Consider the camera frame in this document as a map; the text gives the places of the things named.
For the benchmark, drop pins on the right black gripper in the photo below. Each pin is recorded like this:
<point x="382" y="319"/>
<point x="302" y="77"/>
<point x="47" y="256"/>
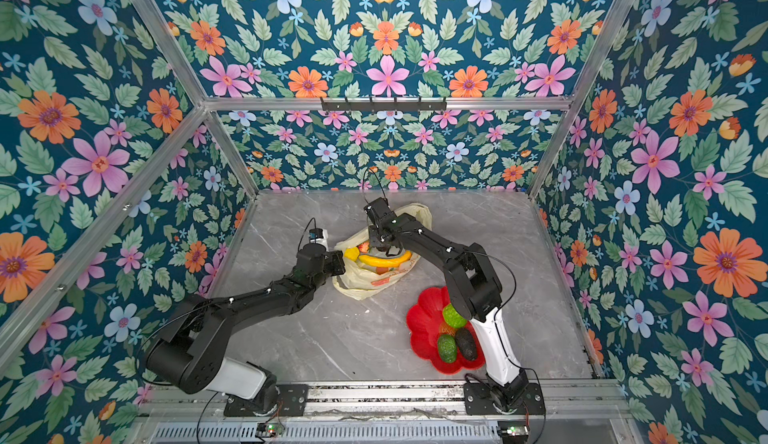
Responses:
<point x="373" y="236"/>

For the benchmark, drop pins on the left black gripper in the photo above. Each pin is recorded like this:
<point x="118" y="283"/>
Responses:
<point x="336" y="259"/>

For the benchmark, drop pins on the red fake strawberry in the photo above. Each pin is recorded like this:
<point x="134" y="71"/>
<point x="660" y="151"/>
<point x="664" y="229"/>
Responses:
<point x="363" y="246"/>

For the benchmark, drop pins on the red flower-shaped plate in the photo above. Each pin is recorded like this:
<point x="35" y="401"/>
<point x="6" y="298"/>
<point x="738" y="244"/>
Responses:
<point x="425" y="323"/>

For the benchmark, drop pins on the green fake lime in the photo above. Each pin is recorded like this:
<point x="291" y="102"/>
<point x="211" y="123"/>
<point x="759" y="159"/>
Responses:
<point x="452" y="317"/>

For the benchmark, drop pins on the dark brown fake avocado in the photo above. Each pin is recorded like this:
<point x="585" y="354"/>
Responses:
<point x="465" y="343"/>

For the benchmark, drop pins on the dark green fake avocado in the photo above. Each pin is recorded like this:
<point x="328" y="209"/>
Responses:
<point x="447" y="348"/>

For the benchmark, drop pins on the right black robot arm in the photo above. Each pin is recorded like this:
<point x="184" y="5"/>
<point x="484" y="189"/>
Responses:
<point x="474" y="289"/>

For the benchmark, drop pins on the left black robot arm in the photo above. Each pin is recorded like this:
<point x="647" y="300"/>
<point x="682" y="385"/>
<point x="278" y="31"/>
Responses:
<point x="189" y="352"/>

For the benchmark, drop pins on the yellow fake banana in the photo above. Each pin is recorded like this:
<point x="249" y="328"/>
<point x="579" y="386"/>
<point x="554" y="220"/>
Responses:
<point x="385" y="261"/>

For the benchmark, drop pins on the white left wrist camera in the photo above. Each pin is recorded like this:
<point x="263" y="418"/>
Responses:
<point x="318" y="236"/>

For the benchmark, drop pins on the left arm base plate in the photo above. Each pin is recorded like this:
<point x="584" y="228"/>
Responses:
<point x="276" y="399"/>

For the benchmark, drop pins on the black hook rail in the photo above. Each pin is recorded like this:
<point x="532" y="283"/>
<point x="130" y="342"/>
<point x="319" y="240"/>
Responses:
<point x="372" y="105"/>

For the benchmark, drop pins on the white vented cable duct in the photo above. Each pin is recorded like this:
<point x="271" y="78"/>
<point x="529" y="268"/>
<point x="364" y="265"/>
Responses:
<point x="327" y="432"/>

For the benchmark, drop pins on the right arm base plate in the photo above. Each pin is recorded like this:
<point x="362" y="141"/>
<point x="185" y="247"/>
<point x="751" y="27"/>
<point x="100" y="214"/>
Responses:
<point x="486" y="397"/>

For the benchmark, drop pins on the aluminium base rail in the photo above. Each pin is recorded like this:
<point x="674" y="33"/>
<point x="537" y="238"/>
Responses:
<point x="452" y="400"/>

